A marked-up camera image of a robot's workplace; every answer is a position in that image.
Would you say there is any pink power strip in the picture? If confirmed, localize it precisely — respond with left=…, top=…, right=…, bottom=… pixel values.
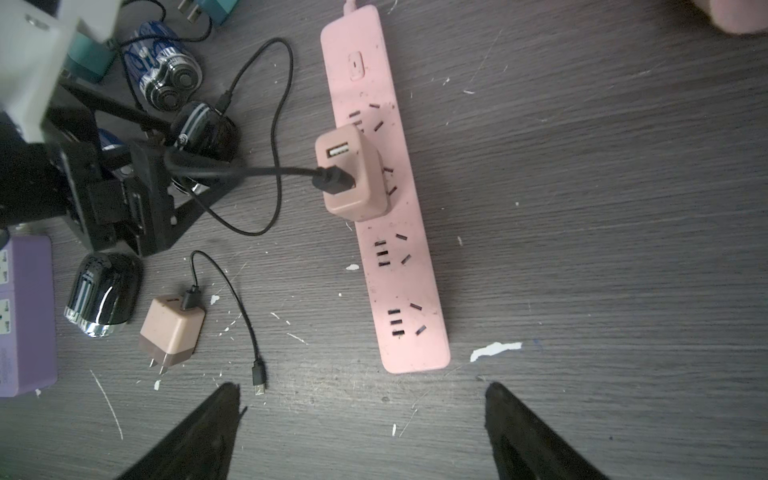
left=315, top=1, right=451, bottom=374

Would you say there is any purple power strip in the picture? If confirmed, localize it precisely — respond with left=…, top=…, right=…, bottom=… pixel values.
left=1, top=235, right=58, bottom=398

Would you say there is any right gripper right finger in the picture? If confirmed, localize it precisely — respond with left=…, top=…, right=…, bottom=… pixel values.
left=485, top=382, right=606, bottom=479

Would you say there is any teal usb charger plug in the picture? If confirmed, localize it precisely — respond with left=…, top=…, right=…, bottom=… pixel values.
left=177, top=0, right=239, bottom=26

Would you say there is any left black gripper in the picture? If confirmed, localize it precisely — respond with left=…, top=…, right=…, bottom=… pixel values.
left=1, top=80, right=239, bottom=257

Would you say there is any black cable of blue shaver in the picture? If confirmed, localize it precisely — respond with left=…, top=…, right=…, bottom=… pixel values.
left=110, top=0, right=214, bottom=79

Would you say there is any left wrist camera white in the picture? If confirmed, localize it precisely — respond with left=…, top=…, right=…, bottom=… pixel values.
left=1, top=0, right=121, bottom=143

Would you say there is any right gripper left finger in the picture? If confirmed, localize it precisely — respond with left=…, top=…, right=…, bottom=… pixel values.
left=120, top=382, right=244, bottom=479

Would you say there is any pink usb wall adapter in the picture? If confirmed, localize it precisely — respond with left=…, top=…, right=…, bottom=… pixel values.
left=313, top=125, right=390, bottom=222

